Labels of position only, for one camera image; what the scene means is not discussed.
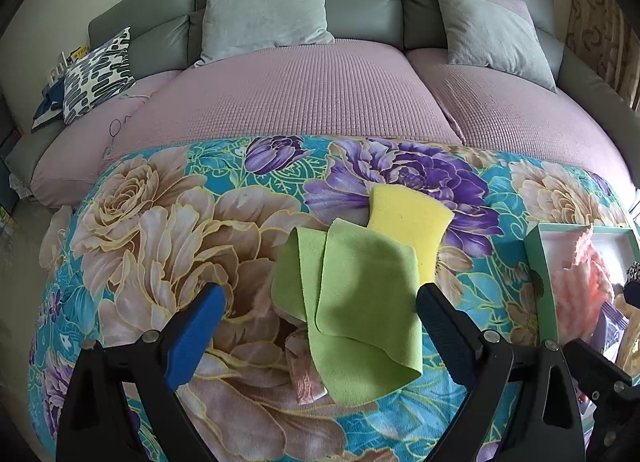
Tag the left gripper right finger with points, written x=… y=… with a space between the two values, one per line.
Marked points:
x=480 y=361

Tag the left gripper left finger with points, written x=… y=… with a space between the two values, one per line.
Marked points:
x=161 y=361

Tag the light green microfibre cloth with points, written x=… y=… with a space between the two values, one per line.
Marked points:
x=355 y=290

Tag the pink floral cloth bundle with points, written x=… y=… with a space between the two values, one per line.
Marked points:
x=305 y=378

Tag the yellow sponge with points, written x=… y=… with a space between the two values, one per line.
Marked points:
x=411 y=218

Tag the cream lace cloth roll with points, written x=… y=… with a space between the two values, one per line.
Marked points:
x=628 y=354

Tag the purple tissue pack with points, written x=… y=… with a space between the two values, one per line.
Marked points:
x=608 y=335

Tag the pink white fluffy towel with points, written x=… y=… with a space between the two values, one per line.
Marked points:
x=580 y=290

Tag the teal shallow box lid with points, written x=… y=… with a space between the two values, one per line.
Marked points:
x=551 y=247

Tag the leopard print scrunchie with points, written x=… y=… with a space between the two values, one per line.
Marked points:
x=633 y=274

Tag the blue book on sofa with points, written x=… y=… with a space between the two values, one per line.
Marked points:
x=51 y=106

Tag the pink sofa cover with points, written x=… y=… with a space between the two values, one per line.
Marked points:
x=349 y=88

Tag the black white patterned cushion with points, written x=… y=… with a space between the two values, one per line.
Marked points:
x=101 y=75

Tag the grey pink cushion right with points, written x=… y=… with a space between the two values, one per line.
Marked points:
x=495 y=34

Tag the grey cushion centre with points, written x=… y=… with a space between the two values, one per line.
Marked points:
x=232 y=28

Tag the grey green sofa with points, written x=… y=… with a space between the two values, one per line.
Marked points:
x=166 y=35

